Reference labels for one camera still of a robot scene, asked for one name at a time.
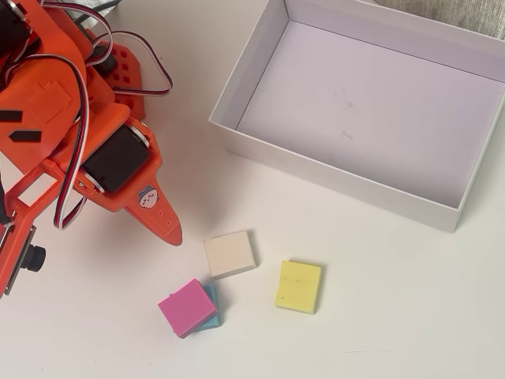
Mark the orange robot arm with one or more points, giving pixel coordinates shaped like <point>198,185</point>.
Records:
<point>47,98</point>

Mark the yellow foam cuboid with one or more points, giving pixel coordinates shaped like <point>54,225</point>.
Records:
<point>298,286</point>

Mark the cream foam cuboid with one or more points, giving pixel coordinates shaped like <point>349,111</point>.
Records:
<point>230,254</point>

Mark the orange robot base plate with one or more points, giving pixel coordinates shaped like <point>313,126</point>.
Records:
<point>126,79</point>

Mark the pink foam cuboid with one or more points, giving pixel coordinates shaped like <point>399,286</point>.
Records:
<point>185,308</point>

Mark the blue foam cuboid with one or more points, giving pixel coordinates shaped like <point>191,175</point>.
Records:
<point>212,322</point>

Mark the black table clamp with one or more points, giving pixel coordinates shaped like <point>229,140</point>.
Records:
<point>106,63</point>

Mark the orange gripper finger with sticker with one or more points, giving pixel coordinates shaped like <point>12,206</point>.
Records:
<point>161,221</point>

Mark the orange gripper body black servo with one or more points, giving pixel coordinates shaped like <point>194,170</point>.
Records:
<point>114,161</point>

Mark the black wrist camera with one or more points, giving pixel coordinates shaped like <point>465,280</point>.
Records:
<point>34,257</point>

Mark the white cardboard box bin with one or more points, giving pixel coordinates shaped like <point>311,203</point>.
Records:
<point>355,98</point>

